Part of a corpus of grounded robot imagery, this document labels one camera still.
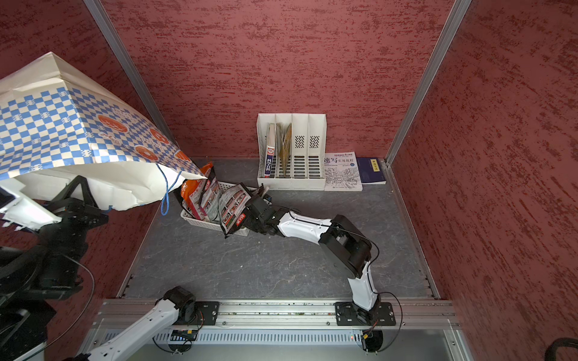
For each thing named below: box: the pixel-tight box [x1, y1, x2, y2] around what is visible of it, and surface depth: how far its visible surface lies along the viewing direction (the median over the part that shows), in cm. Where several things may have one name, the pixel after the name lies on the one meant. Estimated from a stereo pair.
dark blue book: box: [356, 157, 387, 186], surface depth 119 cm
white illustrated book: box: [324, 151, 363, 192], surface depth 116 cm
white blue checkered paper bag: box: [0, 51, 208, 212], surface depth 39 cm
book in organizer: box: [264, 122, 276, 179], surface depth 100 cm
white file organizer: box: [255, 112, 328, 191], surface depth 109 cm
